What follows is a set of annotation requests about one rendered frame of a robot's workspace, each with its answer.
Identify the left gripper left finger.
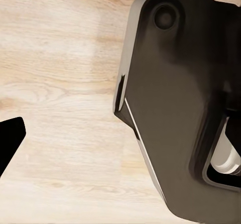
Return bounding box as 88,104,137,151
0,117,26,176

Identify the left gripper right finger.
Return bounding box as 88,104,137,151
225,117,241,157

